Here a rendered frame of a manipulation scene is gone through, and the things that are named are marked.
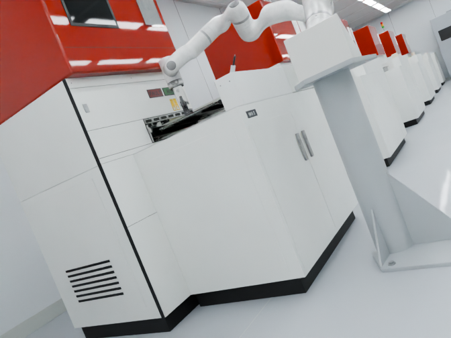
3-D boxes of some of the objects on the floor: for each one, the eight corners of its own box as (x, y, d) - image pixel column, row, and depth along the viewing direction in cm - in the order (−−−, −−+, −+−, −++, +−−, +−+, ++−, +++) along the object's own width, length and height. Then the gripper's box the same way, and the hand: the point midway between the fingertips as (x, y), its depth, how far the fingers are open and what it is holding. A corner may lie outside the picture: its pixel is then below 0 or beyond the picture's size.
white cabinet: (196, 310, 198) (132, 155, 194) (274, 235, 279) (230, 124, 274) (315, 296, 163) (240, 105, 159) (366, 214, 243) (316, 86, 239)
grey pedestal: (494, 215, 171) (427, 31, 166) (487, 262, 137) (402, 32, 132) (377, 234, 203) (318, 80, 199) (347, 276, 169) (275, 91, 165)
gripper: (171, 90, 222) (184, 121, 223) (168, 86, 207) (181, 119, 208) (184, 84, 222) (196, 116, 223) (181, 80, 207) (194, 114, 208)
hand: (188, 114), depth 215 cm, fingers closed
